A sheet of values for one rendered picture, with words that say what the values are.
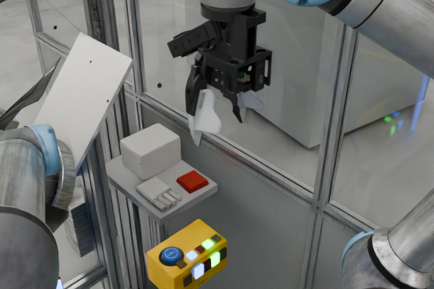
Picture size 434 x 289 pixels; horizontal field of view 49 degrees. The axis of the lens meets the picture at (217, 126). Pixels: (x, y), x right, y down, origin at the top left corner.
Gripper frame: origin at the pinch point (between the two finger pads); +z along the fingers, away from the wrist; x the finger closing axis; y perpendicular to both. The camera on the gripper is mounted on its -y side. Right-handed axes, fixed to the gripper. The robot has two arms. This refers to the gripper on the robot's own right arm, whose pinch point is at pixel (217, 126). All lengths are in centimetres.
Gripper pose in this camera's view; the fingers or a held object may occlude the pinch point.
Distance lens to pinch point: 74.2
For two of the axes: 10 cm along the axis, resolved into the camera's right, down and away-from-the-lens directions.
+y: 6.9, 3.9, -6.1
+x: 7.3, -3.7, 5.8
